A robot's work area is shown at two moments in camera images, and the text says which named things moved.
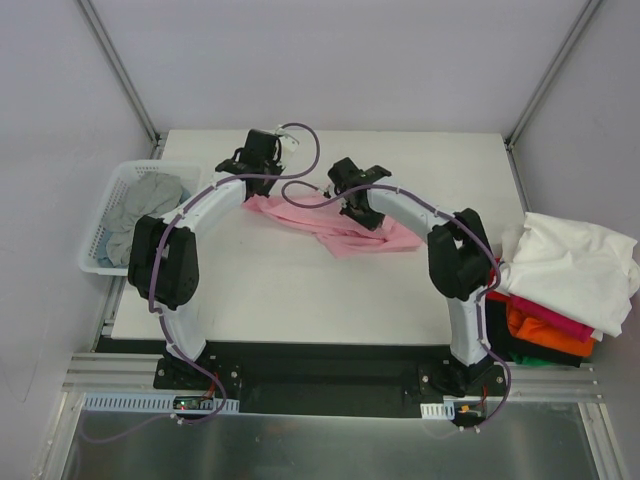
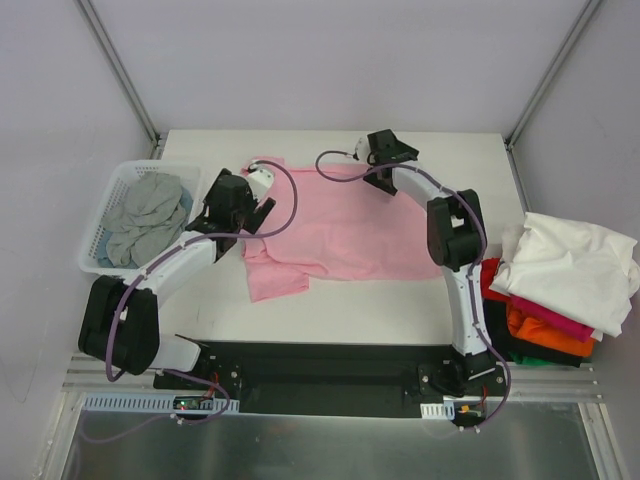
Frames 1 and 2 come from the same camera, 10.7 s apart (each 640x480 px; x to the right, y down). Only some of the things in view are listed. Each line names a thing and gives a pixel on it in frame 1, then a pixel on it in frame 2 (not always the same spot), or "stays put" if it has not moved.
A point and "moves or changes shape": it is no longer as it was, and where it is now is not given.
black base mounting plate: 372,378 stays put
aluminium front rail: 108,372 stays put
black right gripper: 365,212 to 378,178
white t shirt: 582,274 stays put
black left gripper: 257,176 to 251,216
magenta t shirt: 541,317 stays put
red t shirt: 495,295 stays put
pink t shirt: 339,234 moves or changes shape
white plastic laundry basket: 189,174 stays put
